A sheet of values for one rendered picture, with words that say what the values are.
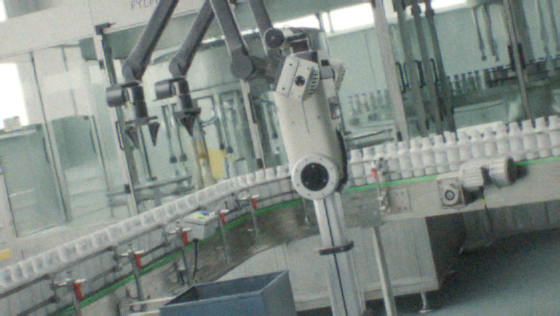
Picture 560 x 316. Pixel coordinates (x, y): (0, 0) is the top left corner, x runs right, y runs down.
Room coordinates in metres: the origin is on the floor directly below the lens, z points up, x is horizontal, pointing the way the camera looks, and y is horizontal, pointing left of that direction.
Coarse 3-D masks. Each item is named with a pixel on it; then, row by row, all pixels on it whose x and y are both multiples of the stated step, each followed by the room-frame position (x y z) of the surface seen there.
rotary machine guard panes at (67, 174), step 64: (320, 0) 6.94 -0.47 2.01; (384, 0) 7.11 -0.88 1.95; (0, 64) 7.54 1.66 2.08; (64, 64) 7.42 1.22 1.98; (192, 64) 7.18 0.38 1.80; (0, 128) 7.57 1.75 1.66; (64, 128) 7.44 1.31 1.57; (384, 128) 6.88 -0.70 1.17; (64, 192) 7.47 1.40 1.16; (192, 192) 7.23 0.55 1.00
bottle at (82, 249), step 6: (78, 240) 3.43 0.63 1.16; (84, 240) 3.44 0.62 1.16; (78, 246) 3.43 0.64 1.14; (84, 246) 3.43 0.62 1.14; (78, 252) 3.42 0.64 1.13; (84, 252) 3.42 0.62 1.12; (90, 252) 3.43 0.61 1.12; (84, 264) 3.42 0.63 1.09; (90, 264) 3.42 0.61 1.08; (90, 270) 3.42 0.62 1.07; (90, 276) 3.42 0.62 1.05; (96, 282) 3.43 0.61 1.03; (90, 288) 3.42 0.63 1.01; (96, 288) 3.43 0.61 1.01
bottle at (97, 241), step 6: (90, 234) 3.55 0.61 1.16; (96, 234) 3.54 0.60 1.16; (96, 240) 3.54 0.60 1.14; (102, 240) 3.56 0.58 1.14; (96, 246) 3.53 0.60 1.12; (102, 246) 3.54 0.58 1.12; (108, 252) 3.55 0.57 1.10; (102, 258) 3.53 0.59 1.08; (108, 258) 3.55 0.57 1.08; (102, 264) 3.53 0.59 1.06; (108, 264) 3.54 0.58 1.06; (102, 270) 3.53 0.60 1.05; (108, 276) 3.53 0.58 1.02; (108, 282) 3.53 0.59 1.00
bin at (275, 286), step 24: (192, 288) 3.46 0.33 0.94; (216, 288) 3.47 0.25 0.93; (240, 288) 3.45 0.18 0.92; (264, 288) 3.14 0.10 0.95; (288, 288) 3.37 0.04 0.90; (120, 312) 3.49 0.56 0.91; (144, 312) 3.27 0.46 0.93; (168, 312) 3.19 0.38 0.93; (192, 312) 3.17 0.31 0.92; (216, 312) 3.15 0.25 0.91; (240, 312) 3.13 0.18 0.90; (264, 312) 3.11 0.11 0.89; (288, 312) 3.32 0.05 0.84
